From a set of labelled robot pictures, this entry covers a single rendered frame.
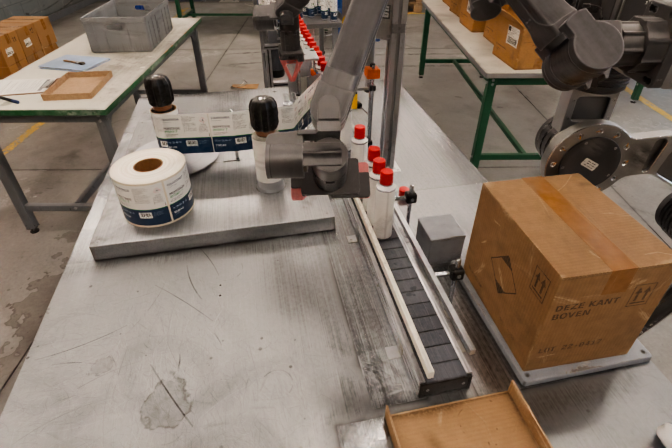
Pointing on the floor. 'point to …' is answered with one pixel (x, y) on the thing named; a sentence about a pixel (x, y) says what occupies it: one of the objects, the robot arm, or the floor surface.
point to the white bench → (63, 113)
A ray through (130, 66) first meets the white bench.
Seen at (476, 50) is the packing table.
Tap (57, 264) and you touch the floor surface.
